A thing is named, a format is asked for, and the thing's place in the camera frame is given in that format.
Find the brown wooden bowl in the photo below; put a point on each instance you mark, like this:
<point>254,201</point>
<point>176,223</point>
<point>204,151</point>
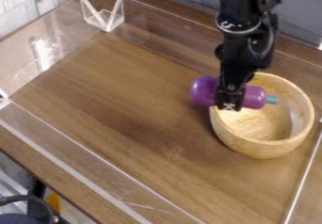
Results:
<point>268,132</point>

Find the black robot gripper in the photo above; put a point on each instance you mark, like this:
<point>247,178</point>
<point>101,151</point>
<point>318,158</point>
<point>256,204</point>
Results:
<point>244,53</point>

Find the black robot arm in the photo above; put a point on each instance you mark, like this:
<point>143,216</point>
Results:
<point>244,9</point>

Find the purple toy eggplant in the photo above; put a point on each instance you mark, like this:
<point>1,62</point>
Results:
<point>203,92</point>

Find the clear acrylic corner bracket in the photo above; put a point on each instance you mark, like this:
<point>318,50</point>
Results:
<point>104,19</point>

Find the black clamp with cable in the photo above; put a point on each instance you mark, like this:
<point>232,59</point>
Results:
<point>24,207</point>

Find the clear acrylic tray wall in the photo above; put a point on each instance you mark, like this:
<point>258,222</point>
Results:
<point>97,120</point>

